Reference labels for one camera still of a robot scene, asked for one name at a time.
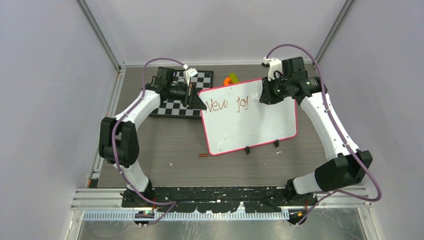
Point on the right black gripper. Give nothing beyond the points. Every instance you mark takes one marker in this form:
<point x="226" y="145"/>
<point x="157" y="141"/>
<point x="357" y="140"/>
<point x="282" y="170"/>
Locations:
<point x="267" y="97"/>

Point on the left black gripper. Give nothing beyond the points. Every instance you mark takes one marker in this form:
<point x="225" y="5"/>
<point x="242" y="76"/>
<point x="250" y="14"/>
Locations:
<point x="192" y="99"/>

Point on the pink framed whiteboard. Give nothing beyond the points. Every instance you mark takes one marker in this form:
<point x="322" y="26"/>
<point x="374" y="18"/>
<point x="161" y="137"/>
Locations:
<point x="235" y="119"/>

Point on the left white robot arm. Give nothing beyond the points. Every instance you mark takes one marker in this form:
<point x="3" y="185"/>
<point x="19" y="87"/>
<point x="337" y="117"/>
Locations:
<point x="118" y="138"/>

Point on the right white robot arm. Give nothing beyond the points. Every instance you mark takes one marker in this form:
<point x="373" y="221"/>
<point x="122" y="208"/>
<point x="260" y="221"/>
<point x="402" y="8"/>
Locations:
<point x="346" y="162"/>

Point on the black white checkerboard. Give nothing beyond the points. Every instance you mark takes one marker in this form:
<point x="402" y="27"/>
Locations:
<point x="172" y="86"/>

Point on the green block toy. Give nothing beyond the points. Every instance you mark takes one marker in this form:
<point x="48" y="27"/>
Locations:
<point x="233" y="79"/>

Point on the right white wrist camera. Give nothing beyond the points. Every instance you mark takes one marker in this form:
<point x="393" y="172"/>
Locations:
<point x="274" y="66"/>

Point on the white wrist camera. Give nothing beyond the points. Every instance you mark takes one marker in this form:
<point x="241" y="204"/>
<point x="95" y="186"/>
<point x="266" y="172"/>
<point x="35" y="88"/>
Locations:
<point x="188" y="73"/>
<point x="274" y="66"/>

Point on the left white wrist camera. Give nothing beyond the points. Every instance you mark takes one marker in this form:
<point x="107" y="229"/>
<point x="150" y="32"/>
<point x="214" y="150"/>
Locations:
<point x="188" y="73"/>

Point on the orange ring toy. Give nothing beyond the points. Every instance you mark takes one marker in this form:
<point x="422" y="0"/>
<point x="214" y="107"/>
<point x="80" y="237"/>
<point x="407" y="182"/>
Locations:
<point x="227" y="81"/>

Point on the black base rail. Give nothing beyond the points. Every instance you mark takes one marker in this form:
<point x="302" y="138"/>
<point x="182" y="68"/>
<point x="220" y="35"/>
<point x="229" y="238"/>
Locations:
<point x="254" y="199"/>

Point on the white slotted cable duct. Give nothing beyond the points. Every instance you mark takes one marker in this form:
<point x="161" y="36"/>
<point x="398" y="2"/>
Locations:
<point x="149" y="216"/>

